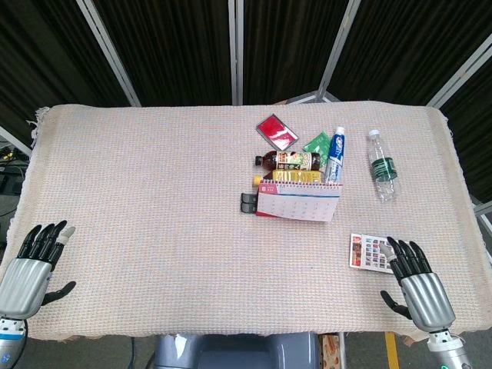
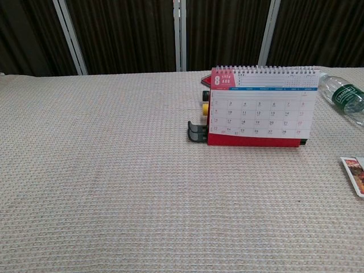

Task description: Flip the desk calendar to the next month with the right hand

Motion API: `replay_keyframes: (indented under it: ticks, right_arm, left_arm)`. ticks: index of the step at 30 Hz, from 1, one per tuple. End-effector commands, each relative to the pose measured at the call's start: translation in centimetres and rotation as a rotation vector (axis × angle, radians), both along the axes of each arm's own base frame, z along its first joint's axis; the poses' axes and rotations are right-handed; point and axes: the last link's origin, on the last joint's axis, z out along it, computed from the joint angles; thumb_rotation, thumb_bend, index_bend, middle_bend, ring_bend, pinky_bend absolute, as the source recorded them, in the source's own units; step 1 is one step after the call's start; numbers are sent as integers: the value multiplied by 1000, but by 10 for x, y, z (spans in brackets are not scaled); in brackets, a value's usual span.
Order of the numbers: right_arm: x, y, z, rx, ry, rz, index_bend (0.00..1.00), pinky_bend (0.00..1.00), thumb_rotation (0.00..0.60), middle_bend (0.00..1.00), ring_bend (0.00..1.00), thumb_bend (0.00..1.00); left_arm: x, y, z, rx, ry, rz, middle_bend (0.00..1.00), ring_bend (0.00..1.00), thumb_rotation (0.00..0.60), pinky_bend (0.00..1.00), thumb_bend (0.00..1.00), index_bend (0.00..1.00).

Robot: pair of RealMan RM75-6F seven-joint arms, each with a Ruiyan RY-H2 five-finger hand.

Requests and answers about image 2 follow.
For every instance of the red desk calendar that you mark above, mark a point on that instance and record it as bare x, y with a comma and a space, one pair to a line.
264, 111

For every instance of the red plastic toy piece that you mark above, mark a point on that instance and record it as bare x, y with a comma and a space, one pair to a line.
207, 80

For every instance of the beige woven tablecloth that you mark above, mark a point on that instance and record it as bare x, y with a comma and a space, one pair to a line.
113, 176

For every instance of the dark brown curtain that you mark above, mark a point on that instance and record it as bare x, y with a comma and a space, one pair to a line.
125, 31

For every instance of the clear water bottle green label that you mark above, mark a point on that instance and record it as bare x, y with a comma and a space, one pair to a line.
345, 95

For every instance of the printed snack packet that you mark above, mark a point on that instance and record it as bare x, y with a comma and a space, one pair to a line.
355, 175

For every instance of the white metal frame post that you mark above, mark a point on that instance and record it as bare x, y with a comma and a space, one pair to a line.
179, 34
71, 37
268, 31

